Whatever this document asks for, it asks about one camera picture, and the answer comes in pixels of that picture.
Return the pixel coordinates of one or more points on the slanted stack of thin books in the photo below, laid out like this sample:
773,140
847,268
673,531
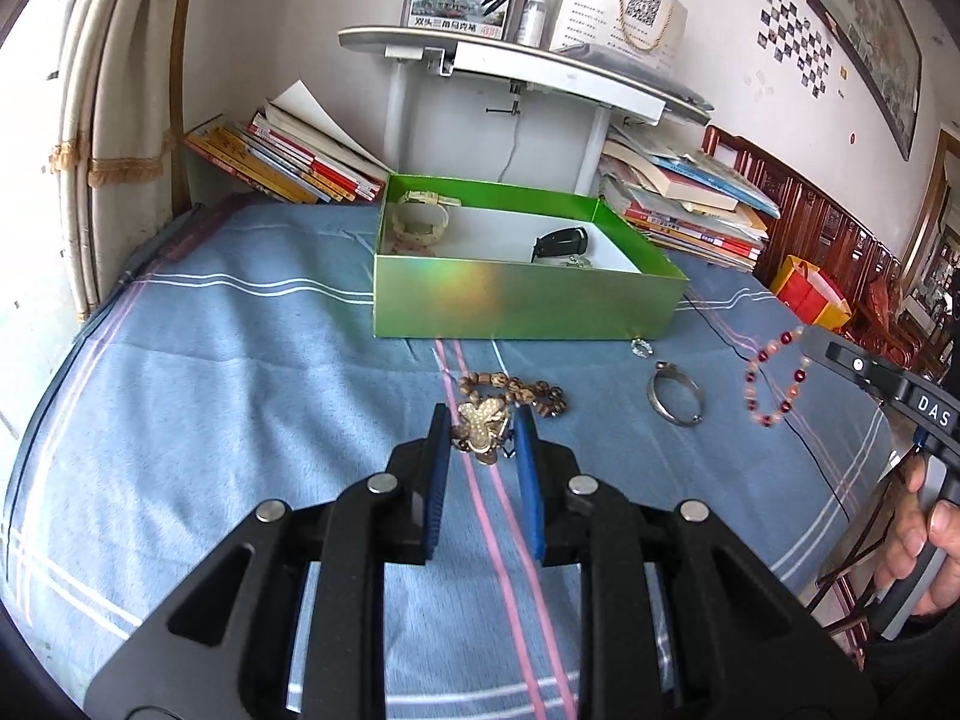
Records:
285,157

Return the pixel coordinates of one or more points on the checkered wall stickers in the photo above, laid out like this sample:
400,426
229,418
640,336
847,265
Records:
795,37

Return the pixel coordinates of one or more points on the small clear crystal charm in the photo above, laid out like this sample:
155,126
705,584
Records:
642,348

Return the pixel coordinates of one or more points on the silver bangle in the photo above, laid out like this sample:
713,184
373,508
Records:
652,397

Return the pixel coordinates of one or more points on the red and yellow gift bag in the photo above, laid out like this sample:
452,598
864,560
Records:
806,292

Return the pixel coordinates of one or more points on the shiny green cardboard box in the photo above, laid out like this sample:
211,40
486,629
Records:
487,300

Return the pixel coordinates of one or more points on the blue striped blanket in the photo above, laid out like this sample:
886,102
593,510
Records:
225,390

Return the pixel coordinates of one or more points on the tall stack of books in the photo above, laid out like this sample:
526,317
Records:
690,195

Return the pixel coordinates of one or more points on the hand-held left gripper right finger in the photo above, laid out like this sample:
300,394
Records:
529,487

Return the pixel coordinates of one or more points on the white shelf desk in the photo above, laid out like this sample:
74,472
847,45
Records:
540,67

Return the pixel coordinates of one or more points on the dark wooden headboard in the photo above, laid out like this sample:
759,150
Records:
825,225

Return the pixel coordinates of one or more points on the white paper bag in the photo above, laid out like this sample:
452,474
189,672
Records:
592,15

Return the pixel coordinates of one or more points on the person's right hand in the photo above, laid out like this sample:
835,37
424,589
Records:
904,540

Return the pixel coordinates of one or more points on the black wrist watch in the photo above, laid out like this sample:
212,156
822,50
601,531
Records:
559,241

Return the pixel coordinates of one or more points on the gold butterfly brooch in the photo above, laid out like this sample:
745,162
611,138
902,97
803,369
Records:
480,416

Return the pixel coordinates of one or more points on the white wrist watch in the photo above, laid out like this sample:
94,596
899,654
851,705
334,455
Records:
444,223

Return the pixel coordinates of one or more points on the grey plastic pouch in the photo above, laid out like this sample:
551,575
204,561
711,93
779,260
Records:
637,64

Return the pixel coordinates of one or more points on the white spray bottle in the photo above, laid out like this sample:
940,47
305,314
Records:
531,15

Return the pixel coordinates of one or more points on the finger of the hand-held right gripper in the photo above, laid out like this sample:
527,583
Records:
855,367

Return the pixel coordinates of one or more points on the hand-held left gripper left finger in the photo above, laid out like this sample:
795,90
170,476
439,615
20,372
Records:
435,480

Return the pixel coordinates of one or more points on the dark framed wall picture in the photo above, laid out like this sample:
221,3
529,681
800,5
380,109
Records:
862,30

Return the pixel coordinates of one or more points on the beige curtain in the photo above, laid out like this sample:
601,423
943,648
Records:
120,90

